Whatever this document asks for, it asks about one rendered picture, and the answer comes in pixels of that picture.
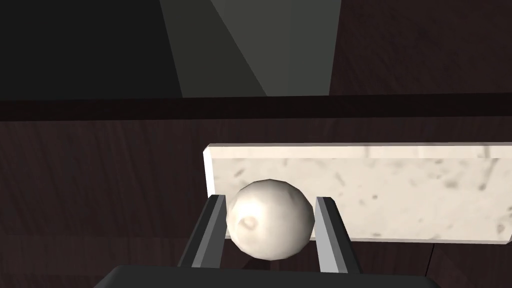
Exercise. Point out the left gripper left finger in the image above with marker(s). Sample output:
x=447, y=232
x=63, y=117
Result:
x=208, y=236

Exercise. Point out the white ball knob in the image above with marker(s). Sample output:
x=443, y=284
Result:
x=270, y=220

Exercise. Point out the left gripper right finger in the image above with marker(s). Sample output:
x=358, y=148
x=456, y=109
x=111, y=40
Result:
x=332, y=240

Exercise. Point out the white marble drawer front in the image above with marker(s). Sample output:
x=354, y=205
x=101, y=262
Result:
x=400, y=200

